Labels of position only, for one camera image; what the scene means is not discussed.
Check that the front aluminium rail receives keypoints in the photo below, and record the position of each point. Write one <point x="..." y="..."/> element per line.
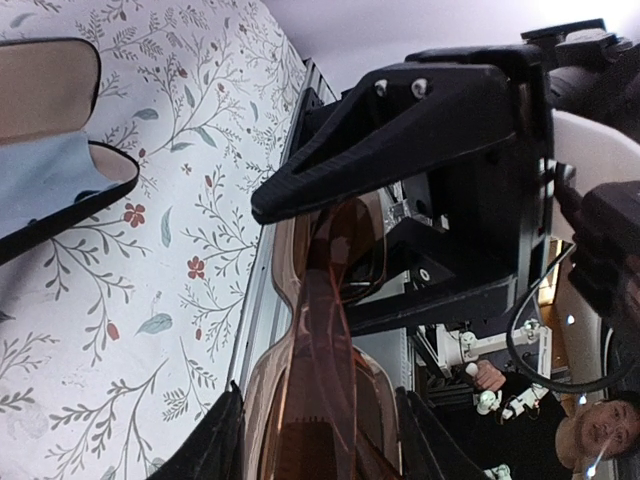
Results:
<point x="264" y="313"/>

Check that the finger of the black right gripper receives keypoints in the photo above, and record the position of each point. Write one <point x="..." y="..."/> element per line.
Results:
<point x="399" y="121"/>

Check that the black glasses case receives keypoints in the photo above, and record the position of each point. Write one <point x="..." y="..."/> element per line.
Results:
<point x="50" y="86"/>

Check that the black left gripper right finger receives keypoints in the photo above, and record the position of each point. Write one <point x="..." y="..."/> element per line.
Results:
<point x="428" y="451"/>

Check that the light blue cloth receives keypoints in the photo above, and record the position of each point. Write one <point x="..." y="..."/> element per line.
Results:
<point x="41" y="177"/>

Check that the person in black clothing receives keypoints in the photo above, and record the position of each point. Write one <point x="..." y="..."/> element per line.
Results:
<point x="549" y="443"/>

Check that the brown sunglasses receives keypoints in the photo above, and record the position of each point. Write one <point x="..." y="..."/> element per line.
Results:
<point x="317" y="406"/>

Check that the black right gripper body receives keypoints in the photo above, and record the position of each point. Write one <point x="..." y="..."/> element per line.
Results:
<point x="482" y="223"/>

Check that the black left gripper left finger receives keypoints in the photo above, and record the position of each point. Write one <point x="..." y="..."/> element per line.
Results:
<point x="213" y="450"/>

